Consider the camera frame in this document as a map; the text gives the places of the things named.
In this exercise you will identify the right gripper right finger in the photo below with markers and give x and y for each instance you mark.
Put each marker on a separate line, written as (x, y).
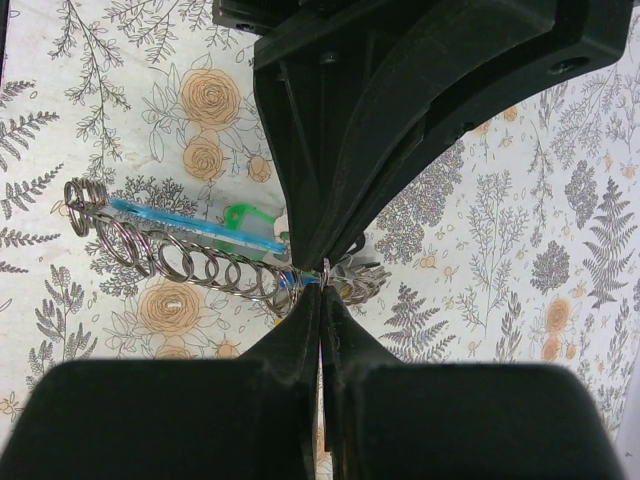
(387, 419)

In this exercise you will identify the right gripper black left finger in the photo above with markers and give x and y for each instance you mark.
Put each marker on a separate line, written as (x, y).
(252, 417)

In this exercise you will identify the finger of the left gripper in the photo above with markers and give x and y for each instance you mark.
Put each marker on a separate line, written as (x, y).
(460, 64)

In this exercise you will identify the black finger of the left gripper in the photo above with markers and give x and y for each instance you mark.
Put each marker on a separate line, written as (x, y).
(307, 89)

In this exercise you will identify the blue keyring handle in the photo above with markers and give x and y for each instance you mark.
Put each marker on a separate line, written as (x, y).
(197, 225)

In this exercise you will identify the green key tag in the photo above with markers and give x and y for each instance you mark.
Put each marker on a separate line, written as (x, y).
(251, 228)

